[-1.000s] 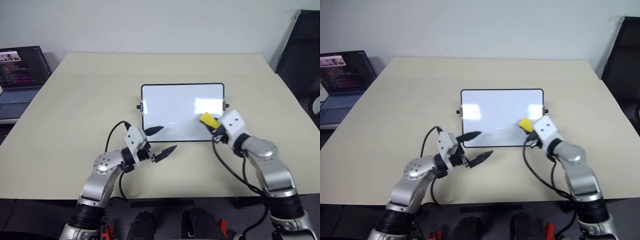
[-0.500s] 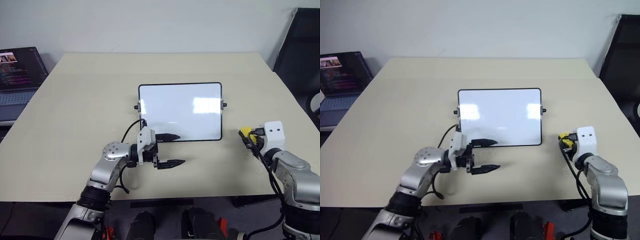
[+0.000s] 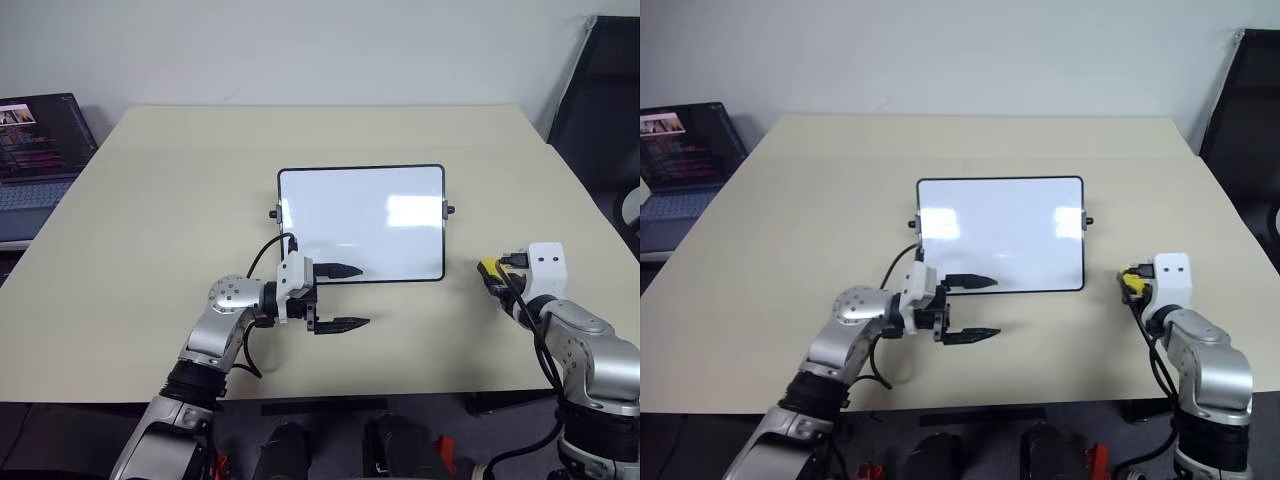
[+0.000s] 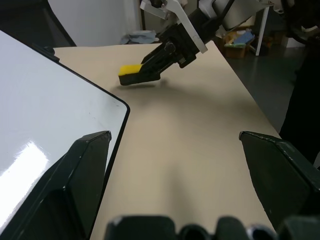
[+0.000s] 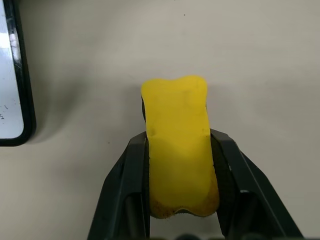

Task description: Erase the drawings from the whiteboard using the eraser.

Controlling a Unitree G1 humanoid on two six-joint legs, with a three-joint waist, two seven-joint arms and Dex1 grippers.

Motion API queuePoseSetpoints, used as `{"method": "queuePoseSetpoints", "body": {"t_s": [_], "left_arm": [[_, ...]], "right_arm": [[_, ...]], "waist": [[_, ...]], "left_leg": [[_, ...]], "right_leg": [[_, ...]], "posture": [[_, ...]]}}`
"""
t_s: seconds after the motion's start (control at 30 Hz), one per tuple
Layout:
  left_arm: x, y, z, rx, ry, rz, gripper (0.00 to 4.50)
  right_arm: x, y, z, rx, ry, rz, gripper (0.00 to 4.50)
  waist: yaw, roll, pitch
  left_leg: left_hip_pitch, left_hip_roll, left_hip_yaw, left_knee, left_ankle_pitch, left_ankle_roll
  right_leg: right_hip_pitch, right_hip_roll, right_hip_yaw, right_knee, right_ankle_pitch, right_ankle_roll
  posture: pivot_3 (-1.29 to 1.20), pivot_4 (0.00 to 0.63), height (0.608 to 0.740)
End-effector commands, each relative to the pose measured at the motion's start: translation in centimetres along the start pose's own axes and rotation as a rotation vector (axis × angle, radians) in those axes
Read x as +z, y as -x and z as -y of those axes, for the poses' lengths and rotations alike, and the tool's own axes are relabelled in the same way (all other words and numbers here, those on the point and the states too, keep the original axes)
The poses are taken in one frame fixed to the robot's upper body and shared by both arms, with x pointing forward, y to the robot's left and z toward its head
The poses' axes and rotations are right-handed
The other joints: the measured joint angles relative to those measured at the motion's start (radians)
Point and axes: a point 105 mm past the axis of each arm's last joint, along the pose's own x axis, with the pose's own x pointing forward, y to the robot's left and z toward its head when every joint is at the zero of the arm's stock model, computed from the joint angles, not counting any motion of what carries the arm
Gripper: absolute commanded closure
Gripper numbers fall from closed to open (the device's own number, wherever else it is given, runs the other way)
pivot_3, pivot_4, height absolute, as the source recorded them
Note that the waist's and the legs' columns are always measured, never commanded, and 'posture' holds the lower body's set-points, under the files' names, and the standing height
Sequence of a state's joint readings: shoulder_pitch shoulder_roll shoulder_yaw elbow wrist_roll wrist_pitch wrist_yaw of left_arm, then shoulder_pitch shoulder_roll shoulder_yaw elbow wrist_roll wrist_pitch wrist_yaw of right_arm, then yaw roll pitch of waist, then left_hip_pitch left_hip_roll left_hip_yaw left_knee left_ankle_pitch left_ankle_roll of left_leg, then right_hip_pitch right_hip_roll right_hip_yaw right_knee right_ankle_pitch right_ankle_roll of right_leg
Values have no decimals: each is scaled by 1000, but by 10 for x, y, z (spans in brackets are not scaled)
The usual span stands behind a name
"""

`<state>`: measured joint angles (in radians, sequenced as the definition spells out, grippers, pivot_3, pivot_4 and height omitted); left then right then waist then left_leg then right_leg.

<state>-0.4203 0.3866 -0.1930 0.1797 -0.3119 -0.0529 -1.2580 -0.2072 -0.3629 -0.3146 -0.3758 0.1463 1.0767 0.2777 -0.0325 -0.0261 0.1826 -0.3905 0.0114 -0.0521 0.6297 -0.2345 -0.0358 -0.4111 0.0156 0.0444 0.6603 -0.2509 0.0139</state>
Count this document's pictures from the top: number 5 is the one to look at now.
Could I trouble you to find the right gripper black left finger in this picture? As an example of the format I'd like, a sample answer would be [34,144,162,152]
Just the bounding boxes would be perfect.
[86,131,151,240]

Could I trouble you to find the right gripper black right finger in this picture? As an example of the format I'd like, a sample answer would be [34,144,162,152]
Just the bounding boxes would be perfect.
[209,128,305,240]

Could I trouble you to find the yellow eraser with black felt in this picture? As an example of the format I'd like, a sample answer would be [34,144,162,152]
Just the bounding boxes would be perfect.
[140,74,240,220]

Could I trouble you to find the black-framed tabletop whiteboard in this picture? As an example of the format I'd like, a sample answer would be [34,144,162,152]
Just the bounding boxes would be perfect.
[0,0,37,147]

